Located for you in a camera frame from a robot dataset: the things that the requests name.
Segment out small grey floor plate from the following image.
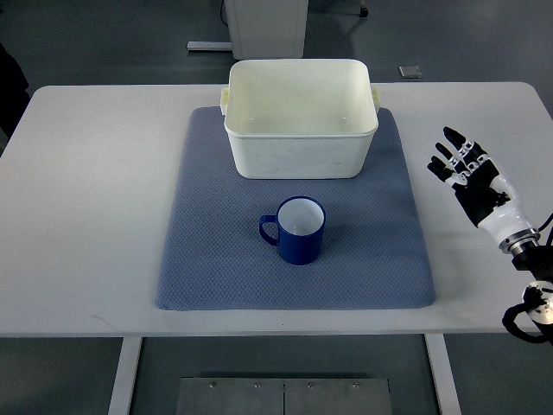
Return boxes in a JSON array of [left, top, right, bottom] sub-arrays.
[[397, 66, 423, 80]]

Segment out white plastic box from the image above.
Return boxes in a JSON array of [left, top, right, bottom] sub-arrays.
[[220, 59, 378, 179]]

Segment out blue enamel mug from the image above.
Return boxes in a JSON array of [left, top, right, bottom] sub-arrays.
[[258, 195, 327, 265]]

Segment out blue textured mat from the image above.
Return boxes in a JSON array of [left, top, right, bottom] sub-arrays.
[[156, 107, 435, 310]]

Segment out dark object at left edge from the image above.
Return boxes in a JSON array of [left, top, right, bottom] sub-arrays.
[[1, 45, 30, 137]]

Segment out white table left leg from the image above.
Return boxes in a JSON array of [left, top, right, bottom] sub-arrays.
[[107, 337, 143, 415]]

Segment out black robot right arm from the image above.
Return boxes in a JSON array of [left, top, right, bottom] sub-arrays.
[[499, 215, 552, 344]]

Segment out grey metal floor plate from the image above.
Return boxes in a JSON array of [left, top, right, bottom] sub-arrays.
[[176, 378, 392, 414]]

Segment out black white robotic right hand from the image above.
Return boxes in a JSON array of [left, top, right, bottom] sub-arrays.
[[428, 126, 540, 256]]

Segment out white cabinet pedestal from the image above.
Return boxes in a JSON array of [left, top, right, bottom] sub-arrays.
[[187, 0, 308, 61]]

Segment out white table right leg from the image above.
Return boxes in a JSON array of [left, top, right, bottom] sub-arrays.
[[424, 334, 461, 415]]

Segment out white table leg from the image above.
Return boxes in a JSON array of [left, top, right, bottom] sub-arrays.
[[424, 334, 461, 415], [107, 337, 143, 415]]

